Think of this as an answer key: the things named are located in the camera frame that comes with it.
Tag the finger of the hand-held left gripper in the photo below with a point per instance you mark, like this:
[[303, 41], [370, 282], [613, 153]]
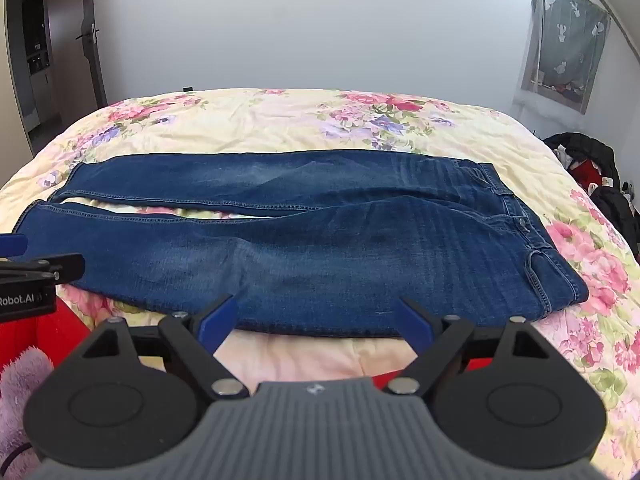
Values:
[[12, 244], [45, 266]]

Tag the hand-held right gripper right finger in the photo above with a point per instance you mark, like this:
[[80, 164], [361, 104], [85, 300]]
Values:
[[414, 325]]

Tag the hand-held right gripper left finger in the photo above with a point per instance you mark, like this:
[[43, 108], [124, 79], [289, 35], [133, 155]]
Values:
[[220, 324]]

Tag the blue denim pants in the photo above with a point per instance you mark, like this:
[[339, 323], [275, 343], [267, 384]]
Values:
[[325, 240]]

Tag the red cloth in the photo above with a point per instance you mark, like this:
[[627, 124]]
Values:
[[30, 335]]

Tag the purple fluffy cloth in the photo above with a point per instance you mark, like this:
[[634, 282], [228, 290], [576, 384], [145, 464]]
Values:
[[22, 395]]

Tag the dark door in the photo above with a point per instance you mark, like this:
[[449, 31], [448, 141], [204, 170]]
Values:
[[94, 70]]

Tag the floral yellow blanket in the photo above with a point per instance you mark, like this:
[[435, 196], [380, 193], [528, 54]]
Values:
[[280, 120]]

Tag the red garment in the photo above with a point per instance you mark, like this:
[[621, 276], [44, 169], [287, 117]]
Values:
[[587, 172]]

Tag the black jacket pile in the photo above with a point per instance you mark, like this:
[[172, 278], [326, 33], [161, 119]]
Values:
[[595, 152]]

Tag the grey printed curtain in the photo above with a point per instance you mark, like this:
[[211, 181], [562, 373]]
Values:
[[565, 40]]

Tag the beige wall conduit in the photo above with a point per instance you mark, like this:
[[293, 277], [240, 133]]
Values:
[[605, 5]]

